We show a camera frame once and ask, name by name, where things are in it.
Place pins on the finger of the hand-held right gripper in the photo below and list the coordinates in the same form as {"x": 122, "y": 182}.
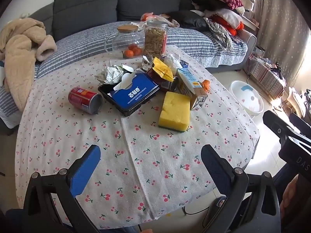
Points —
{"x": 274, "y": 121}

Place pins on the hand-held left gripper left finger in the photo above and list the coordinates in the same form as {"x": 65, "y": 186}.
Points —
{"x": 85, "y": 172}

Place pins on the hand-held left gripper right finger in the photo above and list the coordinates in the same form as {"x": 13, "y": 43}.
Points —
{"x": 215, "y": 170}

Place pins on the white plastic basin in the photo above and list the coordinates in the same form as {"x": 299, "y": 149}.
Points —
{"x": 245, "y": 99}

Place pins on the yellow sponge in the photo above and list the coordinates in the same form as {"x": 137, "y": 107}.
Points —
{"x": 173, "y": 111}

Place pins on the printed paper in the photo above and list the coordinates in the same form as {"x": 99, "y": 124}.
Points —
{"x": 111, "y": 74}

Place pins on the yellow snack bag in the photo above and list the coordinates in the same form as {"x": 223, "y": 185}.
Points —
{"x": 161, "y": 69}

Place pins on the white tissue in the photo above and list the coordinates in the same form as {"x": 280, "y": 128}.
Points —
{"x": 172, "y": 60}

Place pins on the person's right hand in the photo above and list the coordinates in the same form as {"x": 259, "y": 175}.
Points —
{"x": 291, "y": 194}

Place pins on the patterned striped cover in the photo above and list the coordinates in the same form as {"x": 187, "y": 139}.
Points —
{"x": 264, "y": 77}

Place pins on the red drink can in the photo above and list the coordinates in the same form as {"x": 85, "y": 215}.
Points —
{"x": 80, "y": 97}

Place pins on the orange peel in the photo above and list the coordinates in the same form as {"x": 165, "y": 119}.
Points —
{"x": 206, "y": 84}

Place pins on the blue and brown carton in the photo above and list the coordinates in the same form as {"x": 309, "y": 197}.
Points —
{"x": 192, "y": 92}

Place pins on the black plastic tray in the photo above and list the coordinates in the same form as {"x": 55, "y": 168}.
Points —
{"x": 104, "y": 89}

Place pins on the dark red tin can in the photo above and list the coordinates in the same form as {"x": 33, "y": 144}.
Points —
{"x": 165, "y": 84}

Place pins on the dotted curtain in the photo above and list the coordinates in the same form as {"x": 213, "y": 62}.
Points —
{"x": 279, "y": 17}

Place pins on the small blue box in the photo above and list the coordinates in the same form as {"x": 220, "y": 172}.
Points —
{"x": 184, "y": 64}

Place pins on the pile of clothes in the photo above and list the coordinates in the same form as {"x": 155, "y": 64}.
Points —
{"x": 226, "y": 14}

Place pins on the silver foil wrapper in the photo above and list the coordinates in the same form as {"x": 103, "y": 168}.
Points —
{"x": 145, "y": 63}

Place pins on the tangerine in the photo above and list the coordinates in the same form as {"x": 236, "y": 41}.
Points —
{"x": 128, "y": 53}
{"x": 132, "y": 46}
{"x": 137, "y": 52}

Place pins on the dark grey sofa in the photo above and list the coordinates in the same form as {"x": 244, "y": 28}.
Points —
{"x": 85, "y": 7}
{"x": 80, "y": 43}

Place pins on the black garment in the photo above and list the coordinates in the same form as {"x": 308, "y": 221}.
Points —
{"x": 192, "y": 20}

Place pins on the glass jar of snacks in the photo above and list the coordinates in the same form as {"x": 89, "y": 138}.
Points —
{"x": 155, "y": 41}

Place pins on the white printed plastic bag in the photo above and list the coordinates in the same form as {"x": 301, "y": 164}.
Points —
{"x": 155, "y": 18}

